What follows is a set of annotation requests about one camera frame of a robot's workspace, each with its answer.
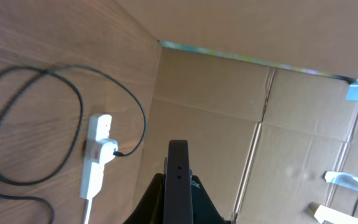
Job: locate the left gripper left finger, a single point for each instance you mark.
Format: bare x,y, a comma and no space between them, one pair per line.
150,208

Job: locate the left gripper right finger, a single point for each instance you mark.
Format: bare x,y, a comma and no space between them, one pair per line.
204,211

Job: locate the blue smartphone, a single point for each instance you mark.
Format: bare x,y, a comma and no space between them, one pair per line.
177,207

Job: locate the white charger adapter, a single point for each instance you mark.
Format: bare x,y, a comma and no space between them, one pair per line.
104,151

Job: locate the white power strip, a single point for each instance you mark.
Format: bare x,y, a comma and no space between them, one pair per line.
93,165

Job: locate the blue tape piece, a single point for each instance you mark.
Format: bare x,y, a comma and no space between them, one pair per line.
352,93

